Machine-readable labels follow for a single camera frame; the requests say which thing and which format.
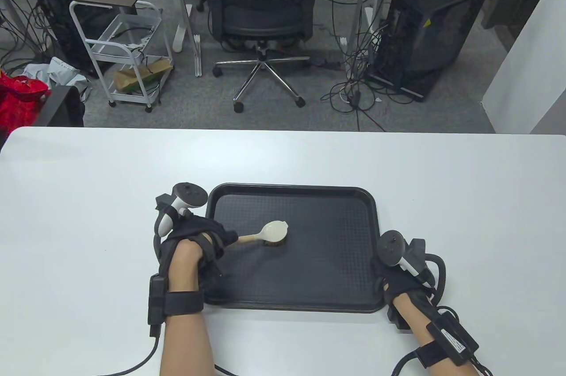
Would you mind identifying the person's right hand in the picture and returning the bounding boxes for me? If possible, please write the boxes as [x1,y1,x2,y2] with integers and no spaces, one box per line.
[371,254,438,306]

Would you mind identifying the person's left hand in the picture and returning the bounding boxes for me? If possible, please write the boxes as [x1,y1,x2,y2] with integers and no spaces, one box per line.
[157,215,239,289]

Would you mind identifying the black plastic tray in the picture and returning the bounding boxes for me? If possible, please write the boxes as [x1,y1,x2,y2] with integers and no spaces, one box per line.
[201,182,387,314]

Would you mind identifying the white pot brush wooden handle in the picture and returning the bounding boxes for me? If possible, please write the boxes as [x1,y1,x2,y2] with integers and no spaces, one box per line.
[237,220,290,247]

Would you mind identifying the person's right forearm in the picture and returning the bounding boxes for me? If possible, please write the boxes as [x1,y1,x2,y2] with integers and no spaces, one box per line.
[391,292,482,376]

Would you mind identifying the person's left forearm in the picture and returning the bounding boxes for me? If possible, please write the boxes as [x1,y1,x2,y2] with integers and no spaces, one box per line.
[159,241,217,376]

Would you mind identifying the white and grey left controller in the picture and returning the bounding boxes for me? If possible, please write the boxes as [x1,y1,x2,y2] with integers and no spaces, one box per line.
[154,183,208,237]

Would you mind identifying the white and grey controller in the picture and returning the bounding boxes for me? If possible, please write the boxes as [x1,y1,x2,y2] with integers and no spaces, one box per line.
[154,183,208,237]
[377,229,438,288]

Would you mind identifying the white and grey right controller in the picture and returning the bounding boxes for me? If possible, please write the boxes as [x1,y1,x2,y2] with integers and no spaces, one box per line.
[377,229,438,288]

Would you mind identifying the black labelled right wrist box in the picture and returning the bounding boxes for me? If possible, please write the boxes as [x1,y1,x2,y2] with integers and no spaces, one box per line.
[427,305,481,365]

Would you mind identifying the black left wrist sensor box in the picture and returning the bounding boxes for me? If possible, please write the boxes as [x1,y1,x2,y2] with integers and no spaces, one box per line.
[147,274,168,337]

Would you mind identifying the brown cardboard packaging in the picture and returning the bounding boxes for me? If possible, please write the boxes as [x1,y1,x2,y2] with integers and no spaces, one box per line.
[113,59,174,94]

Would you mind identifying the white desk foot bar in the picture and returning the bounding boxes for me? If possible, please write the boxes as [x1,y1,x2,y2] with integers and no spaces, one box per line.
[192,33,203,78]

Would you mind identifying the black chair back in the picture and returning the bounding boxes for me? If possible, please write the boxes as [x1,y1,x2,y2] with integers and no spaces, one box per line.
[33,85,85,128]

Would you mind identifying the grey plastic bags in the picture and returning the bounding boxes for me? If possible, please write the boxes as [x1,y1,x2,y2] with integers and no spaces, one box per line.
[22,57,92,100]

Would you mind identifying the white metal utility cart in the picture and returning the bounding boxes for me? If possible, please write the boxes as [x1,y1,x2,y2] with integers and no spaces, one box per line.
[69,0,174,113]

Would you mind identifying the red bag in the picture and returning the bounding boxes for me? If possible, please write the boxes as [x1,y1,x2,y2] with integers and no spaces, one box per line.
[0,70,52,131]

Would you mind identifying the black mesh office chair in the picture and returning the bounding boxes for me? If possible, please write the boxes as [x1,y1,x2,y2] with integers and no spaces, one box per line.
[188,0,324,113]

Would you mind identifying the black computer tower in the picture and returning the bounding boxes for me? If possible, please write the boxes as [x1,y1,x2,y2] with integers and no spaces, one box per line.
[25,0,121,78]
[366,0,490,102]

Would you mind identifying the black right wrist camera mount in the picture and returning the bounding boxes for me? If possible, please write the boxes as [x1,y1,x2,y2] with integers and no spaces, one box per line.
[386,301,413,331]

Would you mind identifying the black right wrist strap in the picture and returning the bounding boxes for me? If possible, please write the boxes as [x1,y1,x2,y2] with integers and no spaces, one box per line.
[415,338,447,368]

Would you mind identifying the black wrist strap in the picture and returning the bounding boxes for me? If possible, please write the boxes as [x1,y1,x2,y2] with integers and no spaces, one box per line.
[164,291,205,317]
[415,338,447,368]

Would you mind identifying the black left wrist strap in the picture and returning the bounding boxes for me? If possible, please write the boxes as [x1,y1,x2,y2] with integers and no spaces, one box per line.
[164,291,205,317]

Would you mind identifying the black braided left cable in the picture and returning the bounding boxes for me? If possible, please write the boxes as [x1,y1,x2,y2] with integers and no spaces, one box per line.
[95,334,161,376]

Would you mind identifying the tangle of black floor cables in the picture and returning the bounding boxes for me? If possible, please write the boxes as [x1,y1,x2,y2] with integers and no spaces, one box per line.
[319,0,425,132]

